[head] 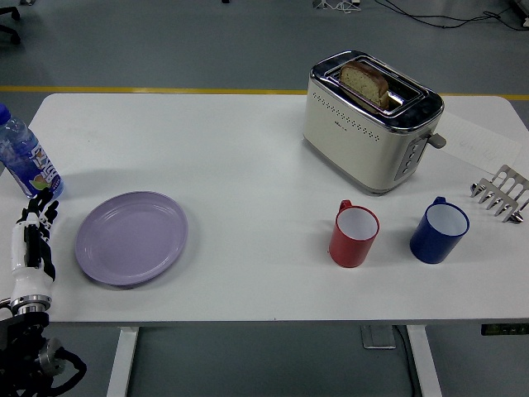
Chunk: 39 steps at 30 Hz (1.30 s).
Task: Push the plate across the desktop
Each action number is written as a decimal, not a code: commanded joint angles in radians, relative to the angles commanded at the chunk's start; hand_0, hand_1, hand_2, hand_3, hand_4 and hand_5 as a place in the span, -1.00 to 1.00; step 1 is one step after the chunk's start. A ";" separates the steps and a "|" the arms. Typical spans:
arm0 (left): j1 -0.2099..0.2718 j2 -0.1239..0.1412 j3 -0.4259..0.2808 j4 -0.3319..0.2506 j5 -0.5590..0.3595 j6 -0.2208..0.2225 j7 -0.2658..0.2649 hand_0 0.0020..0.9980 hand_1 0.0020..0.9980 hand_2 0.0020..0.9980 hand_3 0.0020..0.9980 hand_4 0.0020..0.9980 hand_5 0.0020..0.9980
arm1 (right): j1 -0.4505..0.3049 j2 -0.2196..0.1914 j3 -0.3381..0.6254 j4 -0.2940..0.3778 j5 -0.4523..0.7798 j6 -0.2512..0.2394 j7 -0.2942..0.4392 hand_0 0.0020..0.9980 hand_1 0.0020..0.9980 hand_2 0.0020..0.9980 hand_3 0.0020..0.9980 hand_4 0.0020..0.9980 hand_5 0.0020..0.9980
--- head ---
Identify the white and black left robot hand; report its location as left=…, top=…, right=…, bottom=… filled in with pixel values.
left=9, top=187, right=60, bottom=302

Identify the lilac round plate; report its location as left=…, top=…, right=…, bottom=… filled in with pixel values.
left=74, top=190, right=189, bottom=287

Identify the clear plastic water bottle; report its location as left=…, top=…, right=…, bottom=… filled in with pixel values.
left=0, top=103, right=64, bottom=199

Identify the white table leg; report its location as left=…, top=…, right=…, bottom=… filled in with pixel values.
left=105, top=326, right=140, bottom=397
left=405, top=324, right=444, bottom=397

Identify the black office chair base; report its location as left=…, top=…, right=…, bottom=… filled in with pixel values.
left=0, top=6, right=21, bottom=45

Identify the red enamel mug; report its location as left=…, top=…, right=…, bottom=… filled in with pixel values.
left=328, top=199, right=380, bottom=269

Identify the grey table control box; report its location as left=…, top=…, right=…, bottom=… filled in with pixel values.
left=360, top=325, right=397, bottom=351

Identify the cream and chrome toaster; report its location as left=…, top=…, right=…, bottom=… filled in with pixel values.
left=302, top=50, right=448, bottom=197

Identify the brown bread slice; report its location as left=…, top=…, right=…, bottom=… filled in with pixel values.
left=339, top=60, right=390, bottom=111

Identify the blue enamel mug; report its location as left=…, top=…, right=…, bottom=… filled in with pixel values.
left=409, top=196, right=470, bottom=265

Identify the white paper sheet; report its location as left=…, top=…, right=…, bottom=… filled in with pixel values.
left=433, top=111, right=522, bottom=176

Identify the silver metal toast rack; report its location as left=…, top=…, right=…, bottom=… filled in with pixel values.
left=469, top=164, right=529, bottom=225

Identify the black table control panel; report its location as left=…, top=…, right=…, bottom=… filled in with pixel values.
left=480, top=323, right=529, bottom=337

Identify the white floor cable bundle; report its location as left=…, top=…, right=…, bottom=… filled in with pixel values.
left=312, top=0, right=361, bottom=13

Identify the black floor cable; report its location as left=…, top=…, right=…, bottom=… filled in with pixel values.
left=374, top=0, right=529, bottom=31

